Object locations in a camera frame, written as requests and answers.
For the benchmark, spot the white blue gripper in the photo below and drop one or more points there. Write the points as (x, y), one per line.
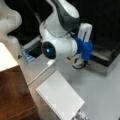
(84, 46)

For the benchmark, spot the black drawer box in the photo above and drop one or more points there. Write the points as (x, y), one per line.
(105, 54)

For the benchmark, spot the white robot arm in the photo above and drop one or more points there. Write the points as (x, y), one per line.
(64, 36)

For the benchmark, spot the white second robot base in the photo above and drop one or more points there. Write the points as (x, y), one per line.
(10, 20)

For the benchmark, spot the white tilted panel board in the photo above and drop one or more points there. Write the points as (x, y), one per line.
(60, 96)

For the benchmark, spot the white lamp shade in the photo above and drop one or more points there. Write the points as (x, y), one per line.
(6, 59)

